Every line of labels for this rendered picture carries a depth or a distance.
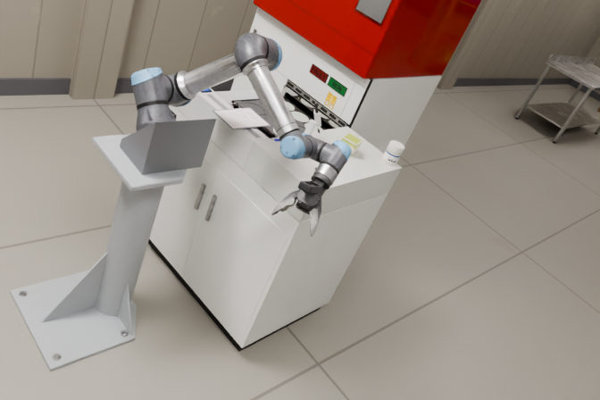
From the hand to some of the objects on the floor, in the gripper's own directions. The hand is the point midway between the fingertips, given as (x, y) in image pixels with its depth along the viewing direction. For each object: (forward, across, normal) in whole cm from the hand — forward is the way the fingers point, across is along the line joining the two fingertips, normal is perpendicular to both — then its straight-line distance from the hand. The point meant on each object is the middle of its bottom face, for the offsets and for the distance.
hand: (290, 225), depth 176 cm
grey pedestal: (+56, +76, -74) cm, 120 cm away
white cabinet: (+2, +49, -118) cm, 128 cm away
